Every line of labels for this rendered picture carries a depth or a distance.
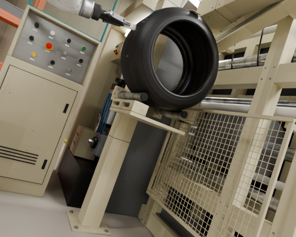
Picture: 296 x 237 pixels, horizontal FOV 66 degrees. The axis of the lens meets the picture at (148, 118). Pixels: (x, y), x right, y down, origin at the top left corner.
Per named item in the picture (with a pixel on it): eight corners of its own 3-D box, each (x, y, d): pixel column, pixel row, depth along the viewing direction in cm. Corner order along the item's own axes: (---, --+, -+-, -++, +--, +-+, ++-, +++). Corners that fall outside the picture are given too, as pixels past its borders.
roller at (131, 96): (117, 98, 150) (119, 91, 150) (124, 99, 152) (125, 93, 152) (139, 99, 119) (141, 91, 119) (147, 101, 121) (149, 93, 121)
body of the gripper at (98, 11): (96, -1, 109) (114, 7, 113) (91, 5, 117) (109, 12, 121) (92, 15, 109) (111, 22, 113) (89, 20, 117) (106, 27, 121)
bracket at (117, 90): (110, 99, 150) (115, 85, 151) (159, 119, 168) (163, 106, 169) (111, 99, 147) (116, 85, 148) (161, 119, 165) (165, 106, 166)
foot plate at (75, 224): (66, 211, 164) (67, 208, 165) (100, 216, 177) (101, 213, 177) (71, 231, 141) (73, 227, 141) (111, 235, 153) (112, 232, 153)
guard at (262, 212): (145, 192, 173) (176, 106, 177) (147, 193, 173) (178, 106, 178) (242, 280, 93) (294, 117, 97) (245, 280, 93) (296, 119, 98)
